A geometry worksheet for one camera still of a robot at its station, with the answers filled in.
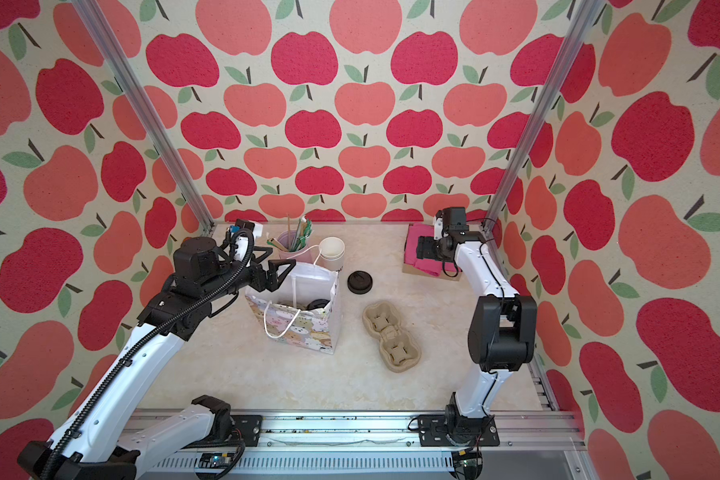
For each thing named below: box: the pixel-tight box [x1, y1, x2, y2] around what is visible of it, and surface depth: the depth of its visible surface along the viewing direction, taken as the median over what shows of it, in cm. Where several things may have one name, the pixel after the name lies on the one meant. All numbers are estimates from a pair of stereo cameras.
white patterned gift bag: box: [245, 262, 340, 355], surface depth 78 cm
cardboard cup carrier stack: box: [362, 301, 422, 373], surface depth 86 cm
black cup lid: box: [306, 298, 330, 311], surface depth 86 cm
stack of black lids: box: [347, 270, 373, 295], surface depth 103 cm
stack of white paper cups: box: [316, 236, 345, 272], surface depth 101 cm
